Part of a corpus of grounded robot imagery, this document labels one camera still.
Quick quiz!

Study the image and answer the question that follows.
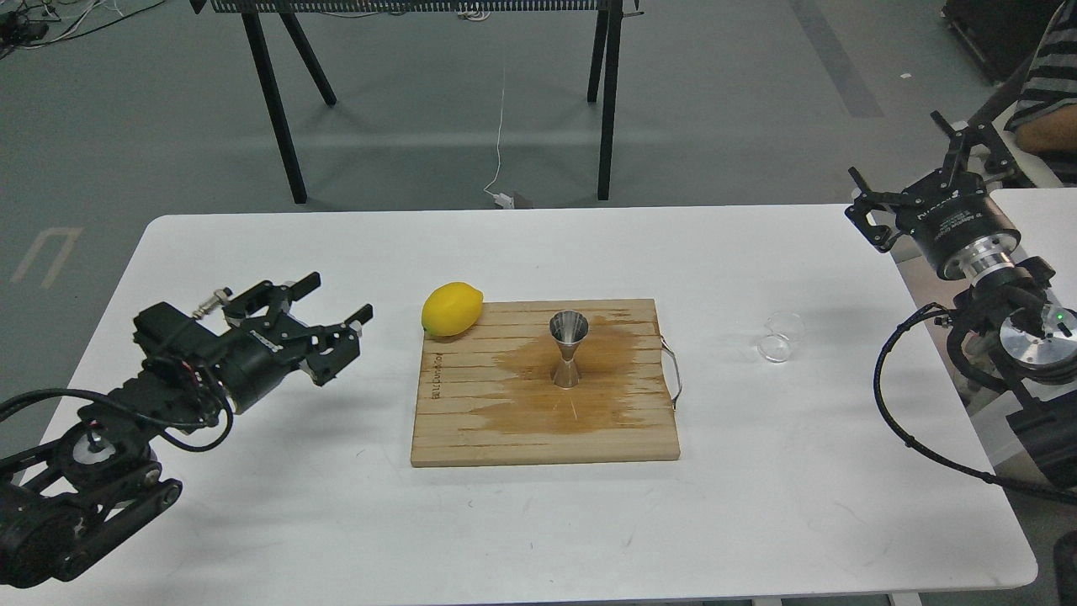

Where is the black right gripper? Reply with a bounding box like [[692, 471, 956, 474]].
[[844, 109, 1023, 282]]

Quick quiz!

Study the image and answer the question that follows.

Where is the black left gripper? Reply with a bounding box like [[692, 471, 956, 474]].
[[199, 272, 374, 414]]

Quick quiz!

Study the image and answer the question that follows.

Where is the small clear glass cup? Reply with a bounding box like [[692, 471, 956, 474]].
[[756, 311, 805, 364]]

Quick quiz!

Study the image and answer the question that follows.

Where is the steel double jigger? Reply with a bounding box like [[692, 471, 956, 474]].
[[549, 310, 590, 389]]

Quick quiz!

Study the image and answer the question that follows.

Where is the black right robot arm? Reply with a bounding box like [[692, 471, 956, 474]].
[[845, 111, 1074, 505]]

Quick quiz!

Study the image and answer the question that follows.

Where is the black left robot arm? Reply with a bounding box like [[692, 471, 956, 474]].
[[1, 272, 374, 589]]

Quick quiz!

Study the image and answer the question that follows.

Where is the white side table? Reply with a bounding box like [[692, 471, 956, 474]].
[[991, 188, 1076, 311]]

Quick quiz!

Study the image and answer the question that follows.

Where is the person in striped shirt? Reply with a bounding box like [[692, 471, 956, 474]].
[[1006, 1, 1076, 187]]

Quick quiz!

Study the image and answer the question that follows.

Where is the yellow lemon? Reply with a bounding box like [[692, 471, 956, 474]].
[[421, 281, 484, 338]]

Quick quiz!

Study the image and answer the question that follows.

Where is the wooden cutting board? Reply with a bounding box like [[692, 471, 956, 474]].
[[411, 299, 681, 467]]

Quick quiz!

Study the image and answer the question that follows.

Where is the white cable with plug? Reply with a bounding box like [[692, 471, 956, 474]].
[[482, 84, 516, 210]]

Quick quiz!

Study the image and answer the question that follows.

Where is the black metal table frame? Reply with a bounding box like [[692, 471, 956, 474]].
[[188, 1, 644, 208]]

